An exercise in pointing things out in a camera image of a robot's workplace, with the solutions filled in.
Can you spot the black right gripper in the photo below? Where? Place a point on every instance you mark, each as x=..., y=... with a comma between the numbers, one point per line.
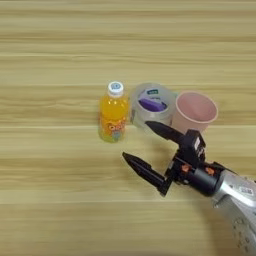
x=200, y=178

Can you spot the clear plastic container purple inside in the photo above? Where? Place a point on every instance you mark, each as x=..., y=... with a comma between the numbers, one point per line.
x=151, y=115

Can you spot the pink plastic cup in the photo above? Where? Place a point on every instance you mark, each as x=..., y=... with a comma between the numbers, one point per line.
x=193, y=115

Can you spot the orange juice bottle white cap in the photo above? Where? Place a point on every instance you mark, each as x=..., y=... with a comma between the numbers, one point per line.
x=113, y=116

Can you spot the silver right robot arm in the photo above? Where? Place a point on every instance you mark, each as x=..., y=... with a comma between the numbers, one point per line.
x=240, y=200

